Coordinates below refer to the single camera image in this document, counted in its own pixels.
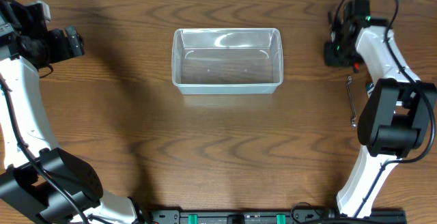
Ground white blue cardboard box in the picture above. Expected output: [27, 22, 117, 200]
[366, 82, 375, 97]

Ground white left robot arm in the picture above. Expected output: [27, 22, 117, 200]
[1, 0, 150, 223]

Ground clear plastic container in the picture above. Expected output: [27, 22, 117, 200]
[171, 28, 284, 95]

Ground red handled pliers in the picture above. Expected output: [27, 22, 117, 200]
[353, 63, 359, 73]

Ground silver offset wrench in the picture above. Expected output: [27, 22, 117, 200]
[346, 76, 357, 128]

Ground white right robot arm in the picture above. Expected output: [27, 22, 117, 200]
[324, 0, 436, 219]

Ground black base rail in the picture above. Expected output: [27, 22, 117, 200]
[148, 207, 408, 224]

